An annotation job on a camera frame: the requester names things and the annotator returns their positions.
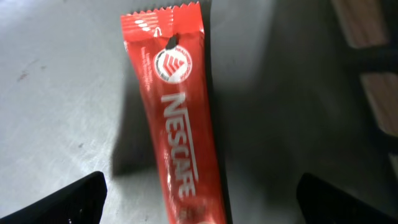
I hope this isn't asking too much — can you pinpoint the grey plastic shopping basket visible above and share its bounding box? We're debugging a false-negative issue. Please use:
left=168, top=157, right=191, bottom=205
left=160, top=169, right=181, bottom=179
left=1, top=1, right=397, bottom=223

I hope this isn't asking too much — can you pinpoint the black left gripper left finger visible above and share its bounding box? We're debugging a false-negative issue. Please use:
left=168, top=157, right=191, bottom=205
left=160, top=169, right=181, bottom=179
left=1, top=171, right=108, bottom=224

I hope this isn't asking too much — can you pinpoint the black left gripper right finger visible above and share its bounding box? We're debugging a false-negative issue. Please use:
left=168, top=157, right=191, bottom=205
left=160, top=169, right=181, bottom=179
left=296, top=173, right=397, bottom=224

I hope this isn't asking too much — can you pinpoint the red Nescafe coffee stick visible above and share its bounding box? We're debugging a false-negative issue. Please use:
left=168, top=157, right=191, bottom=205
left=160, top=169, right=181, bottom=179
left=121, top=2, right=227, bottom=224

